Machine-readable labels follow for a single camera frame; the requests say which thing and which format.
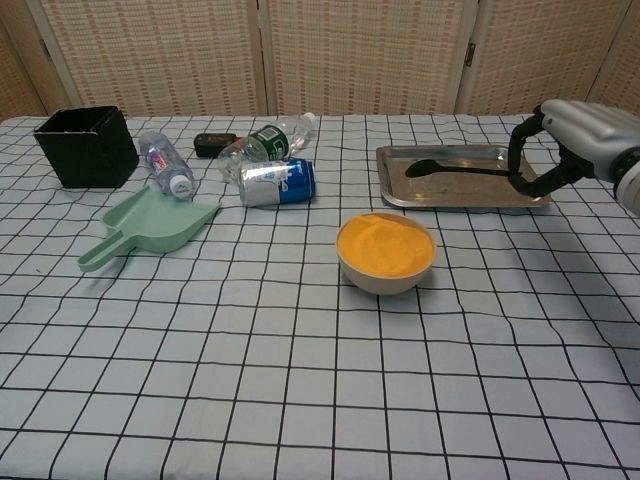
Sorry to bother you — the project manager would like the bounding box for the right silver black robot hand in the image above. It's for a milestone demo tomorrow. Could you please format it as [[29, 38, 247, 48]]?
[[505, 98, 640, 200]]

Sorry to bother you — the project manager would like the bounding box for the black plastic spoon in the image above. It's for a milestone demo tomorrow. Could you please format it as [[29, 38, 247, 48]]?
[[404, 158, 521, 179]]

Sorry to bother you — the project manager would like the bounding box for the stainless steel tray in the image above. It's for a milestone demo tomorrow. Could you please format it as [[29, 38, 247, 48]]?
[[375, 144, 553, 210]]

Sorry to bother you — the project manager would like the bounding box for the beige bowl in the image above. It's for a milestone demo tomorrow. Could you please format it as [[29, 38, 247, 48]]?
[[335, 210, 439, 296]]

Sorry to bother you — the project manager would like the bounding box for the woven folding screen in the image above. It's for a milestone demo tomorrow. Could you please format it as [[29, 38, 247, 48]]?
[[0, 0, 640, 124]]

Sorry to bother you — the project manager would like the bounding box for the blue silver drink can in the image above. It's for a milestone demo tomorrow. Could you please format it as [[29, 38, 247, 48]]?
[[238, 158, 318, 207]]

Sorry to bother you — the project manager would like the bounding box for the clear bottle green label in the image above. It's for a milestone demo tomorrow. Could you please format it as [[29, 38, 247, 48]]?
[[217, 112, 317, 184]]

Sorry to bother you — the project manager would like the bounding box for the small black case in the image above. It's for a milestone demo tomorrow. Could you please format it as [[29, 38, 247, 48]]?
[[193, 131, 239, 159]]

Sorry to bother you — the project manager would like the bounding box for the blue checkered tablecloth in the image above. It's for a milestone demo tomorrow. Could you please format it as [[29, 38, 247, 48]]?
[[0, 113, 640, 480]]

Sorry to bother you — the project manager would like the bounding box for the clear bottle pink label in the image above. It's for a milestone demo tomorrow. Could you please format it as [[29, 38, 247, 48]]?
[[138, 130, 196, 201]]

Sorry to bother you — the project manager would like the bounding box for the green plastic dustpan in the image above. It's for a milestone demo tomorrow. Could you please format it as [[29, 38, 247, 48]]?
[[77, 185, 224, 273]]

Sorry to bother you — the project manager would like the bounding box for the black square box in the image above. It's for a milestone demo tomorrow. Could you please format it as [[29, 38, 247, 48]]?
[[33, 105, 140, 190]]

